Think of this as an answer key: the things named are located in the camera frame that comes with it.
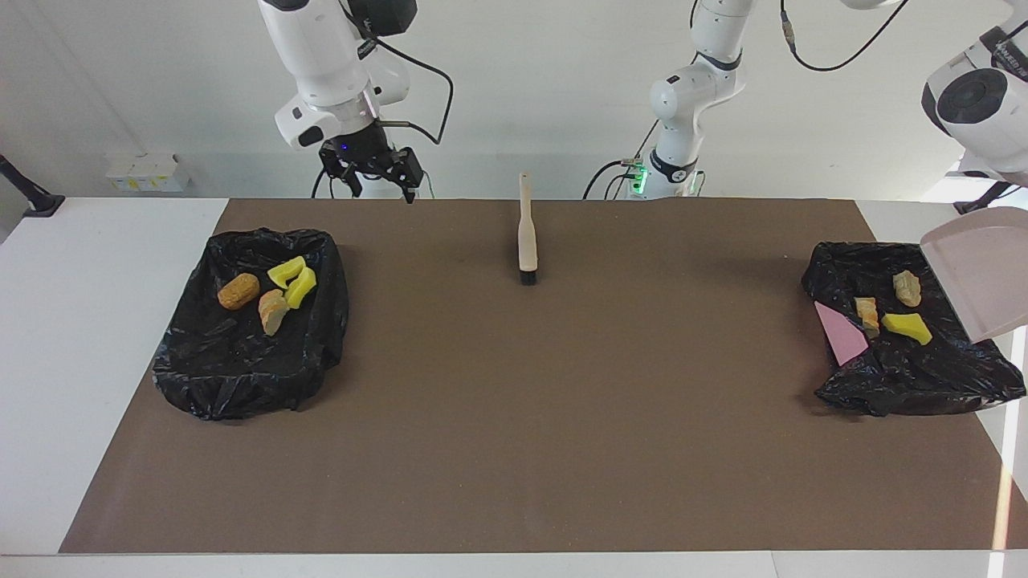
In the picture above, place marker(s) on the beige hand brush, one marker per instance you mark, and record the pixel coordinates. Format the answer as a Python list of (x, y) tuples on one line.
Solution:
[(528, 237)]

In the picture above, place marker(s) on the beige plastic dustpan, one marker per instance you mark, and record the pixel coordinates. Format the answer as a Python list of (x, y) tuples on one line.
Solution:
[(984, 273)]

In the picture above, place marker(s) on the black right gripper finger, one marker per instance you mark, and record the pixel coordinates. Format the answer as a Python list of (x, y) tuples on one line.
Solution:
[(337, 164), (408, 170)]

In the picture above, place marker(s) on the wedge bright yellow sponge piece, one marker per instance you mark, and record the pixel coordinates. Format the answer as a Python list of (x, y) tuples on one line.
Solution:
[(302, 289)]

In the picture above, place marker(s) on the black bag over pink bin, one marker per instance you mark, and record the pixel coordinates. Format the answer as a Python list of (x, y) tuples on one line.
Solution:
[(899, 377)]

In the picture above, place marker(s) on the pink plastic bin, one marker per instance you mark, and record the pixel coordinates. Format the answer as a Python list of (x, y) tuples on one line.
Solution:
[(842, 337)]

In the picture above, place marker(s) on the notched bright yellow sponge piece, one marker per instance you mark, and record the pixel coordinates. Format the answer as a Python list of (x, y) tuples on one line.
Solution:
[(283, 271)]

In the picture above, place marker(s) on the orange brown sponge chunk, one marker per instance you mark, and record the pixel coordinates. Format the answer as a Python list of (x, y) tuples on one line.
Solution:
[(238, 291)]

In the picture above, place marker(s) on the brown table mat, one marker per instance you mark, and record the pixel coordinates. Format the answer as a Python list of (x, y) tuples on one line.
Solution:
[(514, 490)]

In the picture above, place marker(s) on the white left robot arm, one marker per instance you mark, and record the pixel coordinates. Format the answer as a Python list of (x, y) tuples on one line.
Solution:
[(980, 104)]

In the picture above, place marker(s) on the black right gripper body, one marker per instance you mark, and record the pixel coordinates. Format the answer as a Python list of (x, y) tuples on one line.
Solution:
[(357, 148)]

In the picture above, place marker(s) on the green and yellow sponge piece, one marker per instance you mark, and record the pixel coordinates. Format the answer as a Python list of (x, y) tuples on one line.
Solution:
[(907, 327)]

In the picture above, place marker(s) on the rounded pale yellow sponge chunk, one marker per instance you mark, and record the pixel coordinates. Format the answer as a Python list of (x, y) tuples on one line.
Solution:
[(866, 315)]

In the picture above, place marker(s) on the black bag lined bin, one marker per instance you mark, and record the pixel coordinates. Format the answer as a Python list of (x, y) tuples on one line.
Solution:
[(241, 369)]

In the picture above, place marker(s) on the black camera stand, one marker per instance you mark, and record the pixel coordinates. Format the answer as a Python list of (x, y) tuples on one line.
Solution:
[(36, 201), (976, 207)]

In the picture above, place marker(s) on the grey beige sponge chunk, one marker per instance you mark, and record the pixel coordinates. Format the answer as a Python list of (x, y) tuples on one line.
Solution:
[(273, 311)]

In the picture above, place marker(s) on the white boxes with yellow labels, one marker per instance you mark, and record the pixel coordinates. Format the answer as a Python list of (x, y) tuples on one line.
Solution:
[(144, 172)]

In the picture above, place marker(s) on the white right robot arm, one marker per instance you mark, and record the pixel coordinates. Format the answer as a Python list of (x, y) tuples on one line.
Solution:
[(313, 48)]

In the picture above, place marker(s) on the blocky pale yellow sponge chunk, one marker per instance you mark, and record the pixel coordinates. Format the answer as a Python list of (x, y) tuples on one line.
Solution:
[(907, 289)]

